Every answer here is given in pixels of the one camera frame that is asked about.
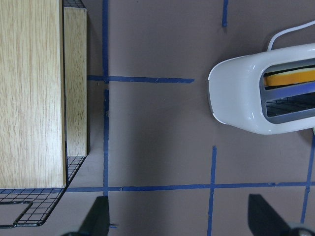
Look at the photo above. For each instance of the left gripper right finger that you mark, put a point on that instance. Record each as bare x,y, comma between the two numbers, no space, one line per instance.
263,220

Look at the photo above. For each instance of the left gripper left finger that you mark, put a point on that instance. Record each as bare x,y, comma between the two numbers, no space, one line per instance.
97,221

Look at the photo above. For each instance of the white two-slot toaster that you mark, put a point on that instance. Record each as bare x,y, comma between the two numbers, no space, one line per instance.
237,94

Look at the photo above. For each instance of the yellow toast slice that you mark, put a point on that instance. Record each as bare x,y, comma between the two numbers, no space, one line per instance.
290,77

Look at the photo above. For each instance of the wooden shelf box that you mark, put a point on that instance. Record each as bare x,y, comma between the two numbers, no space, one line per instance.
32,93

